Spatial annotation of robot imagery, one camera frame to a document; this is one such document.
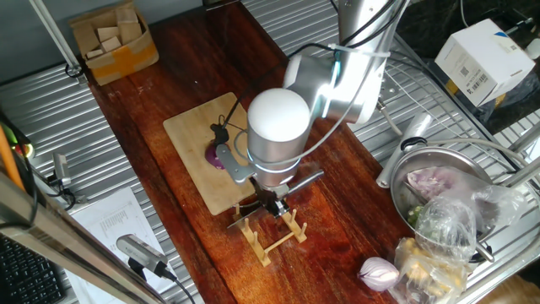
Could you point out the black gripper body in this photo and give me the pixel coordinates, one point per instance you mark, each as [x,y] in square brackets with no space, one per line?
[270,195]

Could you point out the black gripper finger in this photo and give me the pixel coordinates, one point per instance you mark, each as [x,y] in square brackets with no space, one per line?
[282,209]
[270,207]

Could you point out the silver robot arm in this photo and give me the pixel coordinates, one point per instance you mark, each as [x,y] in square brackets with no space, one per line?
[278,139]

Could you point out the wooden peg rack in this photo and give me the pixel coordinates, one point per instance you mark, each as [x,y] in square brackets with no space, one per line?
[257,249]

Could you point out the bamboo cutting board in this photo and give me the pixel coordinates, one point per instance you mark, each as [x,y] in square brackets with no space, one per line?
[190,139]

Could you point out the peeled pale purple onion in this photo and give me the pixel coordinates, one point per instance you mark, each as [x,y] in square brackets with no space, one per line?
[378,274]

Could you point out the green vegetable pieces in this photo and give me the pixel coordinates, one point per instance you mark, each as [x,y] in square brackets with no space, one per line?
[415,213]

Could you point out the chopped pale onion pieces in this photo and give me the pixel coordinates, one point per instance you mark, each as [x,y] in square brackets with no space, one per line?
[426,181]

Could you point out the steel bowl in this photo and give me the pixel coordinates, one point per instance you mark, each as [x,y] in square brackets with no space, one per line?
[426,158]

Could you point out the plastic bag with yellow contents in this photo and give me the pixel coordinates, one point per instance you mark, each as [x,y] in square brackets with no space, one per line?
[426,274]

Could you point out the printed paper sheet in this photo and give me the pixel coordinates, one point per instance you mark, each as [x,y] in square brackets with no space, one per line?
[109,219]

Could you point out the knotted clear plastic bag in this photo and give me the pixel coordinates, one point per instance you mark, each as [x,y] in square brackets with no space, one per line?
[447,230]

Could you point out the cardboard box with orange tape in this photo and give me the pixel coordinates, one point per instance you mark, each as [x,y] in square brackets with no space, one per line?
[122,63]

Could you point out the wooden block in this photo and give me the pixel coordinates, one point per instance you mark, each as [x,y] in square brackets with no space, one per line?
[95,54]
[131,33]
[108,34]
[126,16]
[111,44]

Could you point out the crumpled clear plastic bag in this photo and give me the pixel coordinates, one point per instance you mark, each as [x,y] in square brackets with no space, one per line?
[498,202]

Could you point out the steel tube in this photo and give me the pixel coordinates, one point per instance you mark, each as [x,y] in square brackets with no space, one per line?
[523,173]

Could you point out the white carton box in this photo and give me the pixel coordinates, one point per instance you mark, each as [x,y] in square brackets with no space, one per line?
[481,59]

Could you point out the black keyboard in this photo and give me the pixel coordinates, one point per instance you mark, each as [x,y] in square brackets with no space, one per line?
[25,274]

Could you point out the orange stick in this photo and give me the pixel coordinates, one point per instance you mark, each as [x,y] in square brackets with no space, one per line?
[8,160]

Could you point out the thin metal pole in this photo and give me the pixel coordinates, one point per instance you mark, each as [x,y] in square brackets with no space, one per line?
[52,34]

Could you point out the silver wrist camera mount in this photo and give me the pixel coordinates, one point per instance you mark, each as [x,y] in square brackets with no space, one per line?
[234,166]

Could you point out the silver camera on stand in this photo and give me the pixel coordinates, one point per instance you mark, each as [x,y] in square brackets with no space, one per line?
[139,251]

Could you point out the perforated steel base plate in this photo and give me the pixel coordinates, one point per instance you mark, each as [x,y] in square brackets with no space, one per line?
[390,90]

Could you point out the aluminium frame bar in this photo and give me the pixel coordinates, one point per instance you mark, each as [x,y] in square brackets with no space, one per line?
[63,240]

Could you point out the small grey camera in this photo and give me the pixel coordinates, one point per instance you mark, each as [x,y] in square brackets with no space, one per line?
[61,166]

